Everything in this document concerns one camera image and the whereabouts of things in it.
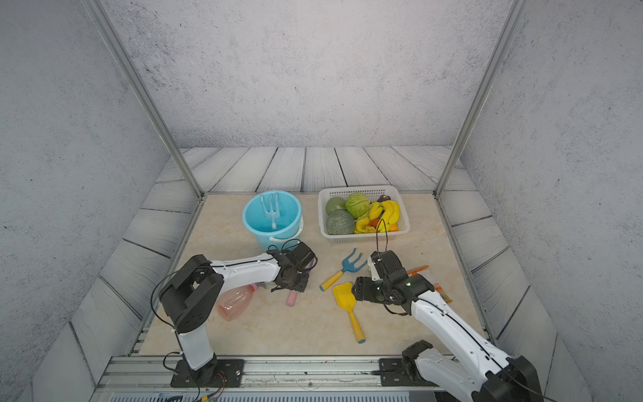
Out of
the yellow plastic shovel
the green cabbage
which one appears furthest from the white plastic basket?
the yellow plastic shovel

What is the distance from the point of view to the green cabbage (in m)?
1.01

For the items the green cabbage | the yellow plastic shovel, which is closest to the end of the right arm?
the yellow plastic shovel

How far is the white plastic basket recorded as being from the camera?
0.98m

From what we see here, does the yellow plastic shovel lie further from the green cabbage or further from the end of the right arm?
the green cabbage

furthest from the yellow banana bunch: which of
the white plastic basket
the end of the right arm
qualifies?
the end of the right arm

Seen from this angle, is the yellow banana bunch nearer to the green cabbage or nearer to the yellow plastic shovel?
the green cabbage

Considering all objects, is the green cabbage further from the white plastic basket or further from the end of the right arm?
the end of the right arm

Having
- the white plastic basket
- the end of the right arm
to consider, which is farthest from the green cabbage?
the end of the right arm

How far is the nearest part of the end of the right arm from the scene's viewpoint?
1.83ft

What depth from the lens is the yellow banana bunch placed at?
0.98m
